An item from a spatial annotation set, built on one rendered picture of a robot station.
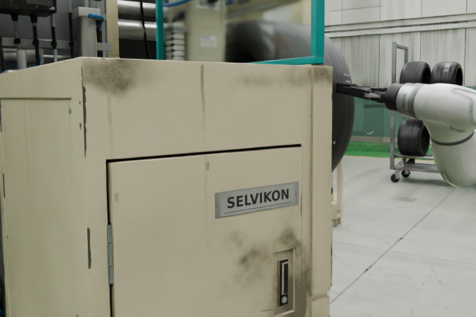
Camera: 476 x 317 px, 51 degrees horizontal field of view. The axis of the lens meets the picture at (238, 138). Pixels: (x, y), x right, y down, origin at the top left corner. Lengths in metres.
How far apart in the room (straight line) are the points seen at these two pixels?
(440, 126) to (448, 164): 0.12
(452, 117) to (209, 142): 0.71
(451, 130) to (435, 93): 0.10
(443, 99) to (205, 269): 0.76
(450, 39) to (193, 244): 12.39
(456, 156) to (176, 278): 0.84
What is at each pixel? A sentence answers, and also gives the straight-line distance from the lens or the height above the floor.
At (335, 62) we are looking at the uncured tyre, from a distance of 1.56.
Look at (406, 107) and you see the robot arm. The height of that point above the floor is 1.19.
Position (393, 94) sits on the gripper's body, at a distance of 1.34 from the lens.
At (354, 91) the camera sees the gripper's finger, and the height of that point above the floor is 1.23.
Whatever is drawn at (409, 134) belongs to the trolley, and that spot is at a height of 0.69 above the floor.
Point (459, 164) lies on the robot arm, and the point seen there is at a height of 1.05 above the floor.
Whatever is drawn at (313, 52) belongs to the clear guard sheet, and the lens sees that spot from 0.79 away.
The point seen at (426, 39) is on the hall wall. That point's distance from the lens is 13.03.
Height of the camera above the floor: 1.22
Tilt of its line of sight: 5 degrees down
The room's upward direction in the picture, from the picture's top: straight up
